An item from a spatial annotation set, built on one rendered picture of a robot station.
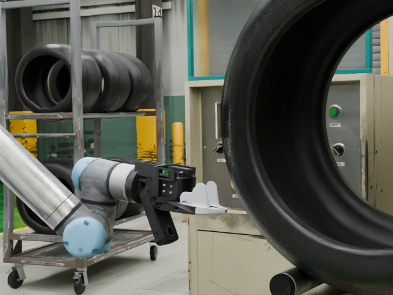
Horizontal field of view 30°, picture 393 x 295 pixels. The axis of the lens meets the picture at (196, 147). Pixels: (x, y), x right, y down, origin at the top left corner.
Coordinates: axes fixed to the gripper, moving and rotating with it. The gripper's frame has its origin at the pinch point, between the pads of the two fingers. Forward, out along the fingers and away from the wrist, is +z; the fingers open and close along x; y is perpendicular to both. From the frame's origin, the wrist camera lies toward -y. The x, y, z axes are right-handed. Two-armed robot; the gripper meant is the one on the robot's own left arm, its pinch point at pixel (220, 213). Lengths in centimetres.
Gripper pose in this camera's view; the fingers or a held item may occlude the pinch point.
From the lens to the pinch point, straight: 137.0
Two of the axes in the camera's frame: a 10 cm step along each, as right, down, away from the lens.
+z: 8.2, 1.4, -5.6
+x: 5.7, -0.5, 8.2
